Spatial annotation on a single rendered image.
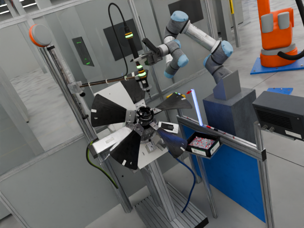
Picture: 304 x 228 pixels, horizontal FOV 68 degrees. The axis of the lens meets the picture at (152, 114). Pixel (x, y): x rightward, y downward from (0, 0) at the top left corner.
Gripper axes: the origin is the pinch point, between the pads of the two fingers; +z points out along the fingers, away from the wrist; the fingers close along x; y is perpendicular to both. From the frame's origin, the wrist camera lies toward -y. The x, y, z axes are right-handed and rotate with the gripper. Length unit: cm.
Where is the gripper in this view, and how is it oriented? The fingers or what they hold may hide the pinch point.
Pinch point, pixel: (133, 59)
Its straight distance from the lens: 145.1
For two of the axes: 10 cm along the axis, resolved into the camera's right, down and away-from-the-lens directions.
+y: 3.0, 8.6, 4.1
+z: -8.2, 4.5, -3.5
